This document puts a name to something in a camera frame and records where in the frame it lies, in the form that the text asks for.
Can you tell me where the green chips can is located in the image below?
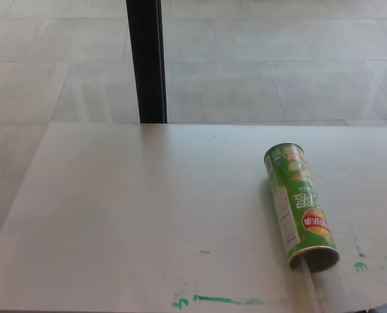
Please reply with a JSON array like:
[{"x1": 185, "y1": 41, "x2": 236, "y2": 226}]
[{"x1": 263, "y1": 142, "x2": 340, "y2": 273}]

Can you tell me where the black vertical window frame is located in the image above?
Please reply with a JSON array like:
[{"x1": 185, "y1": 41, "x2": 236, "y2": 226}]
[{"x1": 126, "y1": 0, "x2": 168, "y2": 124}]

